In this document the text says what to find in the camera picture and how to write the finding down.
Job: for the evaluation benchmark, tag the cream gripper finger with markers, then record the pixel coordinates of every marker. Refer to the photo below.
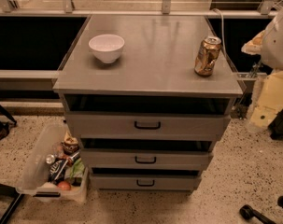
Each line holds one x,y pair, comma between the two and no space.
269,102
254,46

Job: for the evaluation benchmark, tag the grey top drawer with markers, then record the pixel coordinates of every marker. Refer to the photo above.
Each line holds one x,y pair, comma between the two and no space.
146,126

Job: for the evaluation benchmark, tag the grey drawer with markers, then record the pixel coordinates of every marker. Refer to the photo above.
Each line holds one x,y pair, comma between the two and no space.
146,126
146,159
146,182

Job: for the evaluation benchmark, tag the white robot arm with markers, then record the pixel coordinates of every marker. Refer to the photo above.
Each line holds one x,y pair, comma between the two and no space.
272,51

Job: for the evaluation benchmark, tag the grey drawer cabinet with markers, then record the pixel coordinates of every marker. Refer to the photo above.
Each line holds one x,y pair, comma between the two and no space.
154,75

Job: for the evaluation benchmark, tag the grey middle drawer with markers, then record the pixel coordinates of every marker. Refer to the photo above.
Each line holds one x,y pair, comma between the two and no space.
146,159

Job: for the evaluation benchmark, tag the grey bottom drawer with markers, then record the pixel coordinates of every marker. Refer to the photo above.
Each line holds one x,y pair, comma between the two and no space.
146,182

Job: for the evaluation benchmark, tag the silver can top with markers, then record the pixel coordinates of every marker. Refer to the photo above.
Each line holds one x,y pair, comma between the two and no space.
50,159

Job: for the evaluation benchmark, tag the crushed gold soda can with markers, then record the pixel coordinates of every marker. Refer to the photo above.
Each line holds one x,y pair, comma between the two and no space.
207,55

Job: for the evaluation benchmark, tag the black chair caster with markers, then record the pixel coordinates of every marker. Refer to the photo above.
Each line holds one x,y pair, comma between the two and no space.
247,212

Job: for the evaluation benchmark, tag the white ceramic bowl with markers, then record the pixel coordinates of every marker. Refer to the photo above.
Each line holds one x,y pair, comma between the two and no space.
107,48

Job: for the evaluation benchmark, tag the green snack packet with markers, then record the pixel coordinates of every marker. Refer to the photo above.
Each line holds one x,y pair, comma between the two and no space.
77,170

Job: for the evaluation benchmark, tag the red apple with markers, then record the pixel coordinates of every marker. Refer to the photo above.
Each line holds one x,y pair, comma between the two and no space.
64,185

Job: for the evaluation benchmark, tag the dark blue snack bag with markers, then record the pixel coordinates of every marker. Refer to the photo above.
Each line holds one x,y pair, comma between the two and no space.
56,170

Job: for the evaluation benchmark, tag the clear plastic storage bin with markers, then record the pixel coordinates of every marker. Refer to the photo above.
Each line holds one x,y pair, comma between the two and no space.
35,174

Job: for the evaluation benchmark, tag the black tripod leg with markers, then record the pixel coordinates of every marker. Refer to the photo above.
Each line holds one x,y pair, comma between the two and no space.
8,115

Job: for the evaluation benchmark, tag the grey bracket block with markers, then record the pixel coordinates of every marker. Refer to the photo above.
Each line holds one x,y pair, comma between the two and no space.
247,81

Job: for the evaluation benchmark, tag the black frame left floor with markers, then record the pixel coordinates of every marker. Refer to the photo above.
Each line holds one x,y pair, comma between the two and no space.
9,201

